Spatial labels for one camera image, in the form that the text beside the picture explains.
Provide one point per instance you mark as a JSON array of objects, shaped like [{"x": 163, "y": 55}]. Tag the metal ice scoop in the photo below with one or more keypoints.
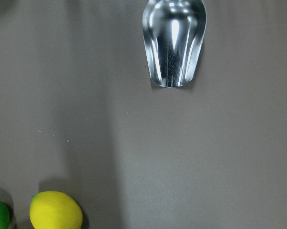
[{"x": 173, "y": 33}]

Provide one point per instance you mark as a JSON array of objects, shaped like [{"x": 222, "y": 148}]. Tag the yellow lemon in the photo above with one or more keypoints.
[{"x": 55, "y": 210}]

